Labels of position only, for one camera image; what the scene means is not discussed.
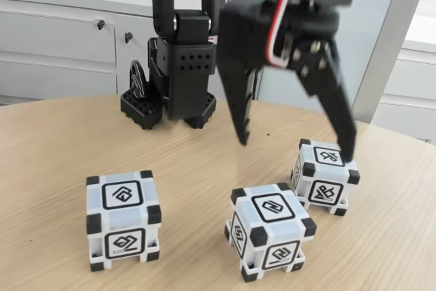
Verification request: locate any white drawer cabinet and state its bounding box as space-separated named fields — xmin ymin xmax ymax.
xmin=371 ymin=14 xmax=436 ymax=144

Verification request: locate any white slanted frame post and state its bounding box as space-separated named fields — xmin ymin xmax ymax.
xmin=347 ymin=0 xmax=436 ymax=125

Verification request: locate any white cube with crossed-loop symbol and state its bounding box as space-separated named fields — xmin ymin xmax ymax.
xmin=290 ymin=138 xmax=361 ymax=217

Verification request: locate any white cube with zigzag symbol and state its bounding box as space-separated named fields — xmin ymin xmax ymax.
xmin=223 ymin=183 xmax=317 ymax=284

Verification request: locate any long white low cabinet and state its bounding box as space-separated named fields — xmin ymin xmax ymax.
xmin=0 ymin=0 xmax=273 ymax=102

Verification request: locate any red white black servo cable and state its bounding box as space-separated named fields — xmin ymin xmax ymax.
xmin=265 ymin=0 xmax=302 ymax=67

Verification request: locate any black round clamp knob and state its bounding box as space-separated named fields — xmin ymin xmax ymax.
xmin=128 ymin=60 xmax=150 ymax=99

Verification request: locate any white cube with house symbol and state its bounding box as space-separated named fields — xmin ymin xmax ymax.
xmin=84 ymin=170 xmax=161 ymax=264

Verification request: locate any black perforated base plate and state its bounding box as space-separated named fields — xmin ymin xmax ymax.
xmin=120 ymin=88 xmax=218 ymax=131

